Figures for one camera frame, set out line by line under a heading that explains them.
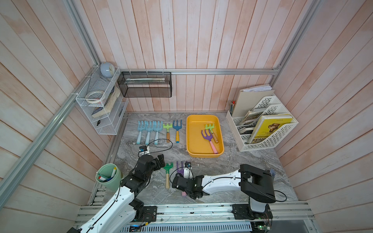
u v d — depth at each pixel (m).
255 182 0.49
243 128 0.95
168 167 0.90
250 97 0.94
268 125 0.84
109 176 0.80
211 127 1.09
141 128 1.10
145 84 1.06
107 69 0.82
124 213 0.58
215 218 0.73
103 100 0.72
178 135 1.05
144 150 0.71
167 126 1.11
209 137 1.04
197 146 0.99
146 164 0.60
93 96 0.75
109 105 0.79
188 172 0.76
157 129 1.10
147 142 1.01
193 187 0.62
